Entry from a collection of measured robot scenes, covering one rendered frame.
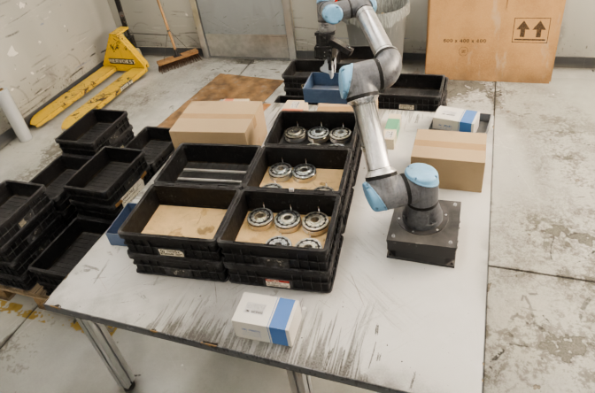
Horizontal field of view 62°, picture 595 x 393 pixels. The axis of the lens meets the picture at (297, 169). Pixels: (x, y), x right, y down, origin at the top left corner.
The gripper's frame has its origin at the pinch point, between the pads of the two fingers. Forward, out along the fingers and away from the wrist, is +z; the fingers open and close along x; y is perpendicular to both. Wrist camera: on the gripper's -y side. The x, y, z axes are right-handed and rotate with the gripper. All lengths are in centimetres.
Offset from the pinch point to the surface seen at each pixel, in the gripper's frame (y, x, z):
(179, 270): 36, 88, 49
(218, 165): 47, 34, 34
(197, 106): 76, -2, 22
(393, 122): -22.5, -26.4, 32.8
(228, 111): 57, 0, 22
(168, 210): 53, 67, 38
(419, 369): -57, 100, 56
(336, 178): -10.0, 32.4, 33.7
